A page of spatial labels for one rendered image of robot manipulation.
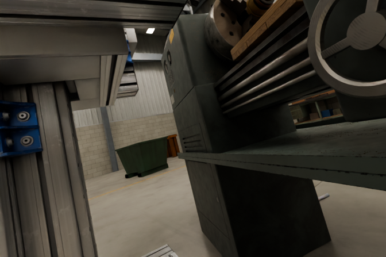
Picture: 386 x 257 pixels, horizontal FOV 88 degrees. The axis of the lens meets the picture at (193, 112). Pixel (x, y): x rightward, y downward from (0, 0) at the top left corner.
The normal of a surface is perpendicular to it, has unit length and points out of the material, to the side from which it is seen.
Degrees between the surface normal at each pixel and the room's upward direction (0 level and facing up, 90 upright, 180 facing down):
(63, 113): 90
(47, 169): 90
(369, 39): 90
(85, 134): 90
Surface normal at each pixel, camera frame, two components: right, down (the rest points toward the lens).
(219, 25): 0.26, -0.18
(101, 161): 0.54, -0.24
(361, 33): -0.93, 0.20
